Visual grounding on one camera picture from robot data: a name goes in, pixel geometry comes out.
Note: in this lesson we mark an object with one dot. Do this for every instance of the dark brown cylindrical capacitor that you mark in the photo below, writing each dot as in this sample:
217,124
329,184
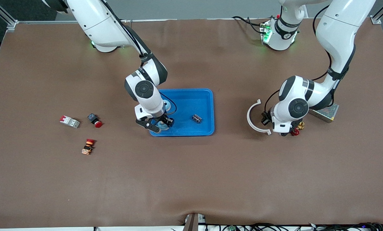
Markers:
196,118

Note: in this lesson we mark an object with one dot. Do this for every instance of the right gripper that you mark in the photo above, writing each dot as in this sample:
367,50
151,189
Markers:
167,121

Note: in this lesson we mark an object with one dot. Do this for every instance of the red mushroom push button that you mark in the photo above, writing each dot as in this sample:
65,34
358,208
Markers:
95,120

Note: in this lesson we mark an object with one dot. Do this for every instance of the aluminium frame post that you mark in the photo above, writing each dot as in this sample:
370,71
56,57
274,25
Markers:
12,25
375,20

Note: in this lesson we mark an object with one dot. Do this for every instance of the metal mesh power supply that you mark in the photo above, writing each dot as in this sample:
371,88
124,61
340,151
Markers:
326,114

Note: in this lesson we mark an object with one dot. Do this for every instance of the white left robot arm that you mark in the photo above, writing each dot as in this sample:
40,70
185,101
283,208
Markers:
339,32

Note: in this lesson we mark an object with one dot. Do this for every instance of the red yellow button switch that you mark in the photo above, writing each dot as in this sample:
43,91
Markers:
88,146

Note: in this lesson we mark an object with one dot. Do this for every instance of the white red circuit breaker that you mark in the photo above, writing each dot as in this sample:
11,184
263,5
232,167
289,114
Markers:
70,121

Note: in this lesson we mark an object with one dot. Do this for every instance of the light blue call bell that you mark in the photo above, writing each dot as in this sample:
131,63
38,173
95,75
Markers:
163,127
168,105

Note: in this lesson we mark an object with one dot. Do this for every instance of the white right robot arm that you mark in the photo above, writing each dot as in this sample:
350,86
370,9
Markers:
98,25

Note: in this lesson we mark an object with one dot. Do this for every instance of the blue plastic tray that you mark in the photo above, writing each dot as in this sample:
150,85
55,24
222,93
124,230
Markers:
191,106

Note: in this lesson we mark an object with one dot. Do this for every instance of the white curved plastic bracket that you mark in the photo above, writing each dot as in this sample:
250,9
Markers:
248,117

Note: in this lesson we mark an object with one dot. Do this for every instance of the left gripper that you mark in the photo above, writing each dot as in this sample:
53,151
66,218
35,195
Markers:
265,121

